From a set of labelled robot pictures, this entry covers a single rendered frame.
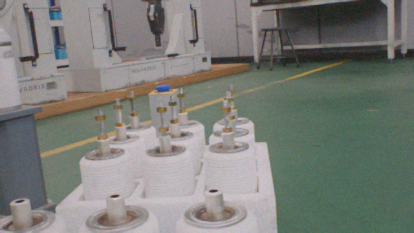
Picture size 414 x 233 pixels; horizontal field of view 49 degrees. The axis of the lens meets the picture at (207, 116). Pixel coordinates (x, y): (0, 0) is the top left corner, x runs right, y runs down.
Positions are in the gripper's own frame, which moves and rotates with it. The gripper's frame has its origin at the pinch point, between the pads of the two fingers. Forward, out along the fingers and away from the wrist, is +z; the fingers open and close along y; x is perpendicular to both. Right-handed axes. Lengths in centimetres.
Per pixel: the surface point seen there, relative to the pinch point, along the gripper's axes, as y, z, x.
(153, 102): -3.0, 15.9, 2.5
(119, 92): 216, 39, 79
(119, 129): -29.6, 17.3, 4.2
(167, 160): -44.7, 20.4, -8.5
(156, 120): -3.0, 20.7, 2.2
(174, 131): -29.7, 18.4, -7.6
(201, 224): -74, 19, -18
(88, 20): 215, -17, 96
